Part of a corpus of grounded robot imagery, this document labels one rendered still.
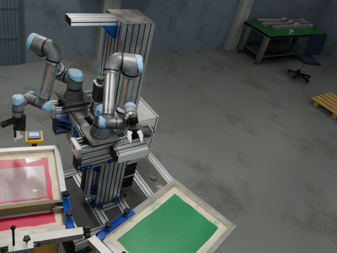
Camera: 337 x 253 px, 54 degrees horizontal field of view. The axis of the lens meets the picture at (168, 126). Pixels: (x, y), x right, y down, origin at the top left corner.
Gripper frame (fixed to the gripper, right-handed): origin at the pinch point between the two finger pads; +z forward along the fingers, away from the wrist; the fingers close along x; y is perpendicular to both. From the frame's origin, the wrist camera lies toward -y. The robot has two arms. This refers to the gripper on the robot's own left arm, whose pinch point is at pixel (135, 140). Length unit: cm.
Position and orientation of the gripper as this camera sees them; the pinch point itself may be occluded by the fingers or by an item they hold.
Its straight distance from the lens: 180.1
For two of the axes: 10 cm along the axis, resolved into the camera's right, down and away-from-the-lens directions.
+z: 1.8, 6.2, -7.7
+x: -9.8, 0.4, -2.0
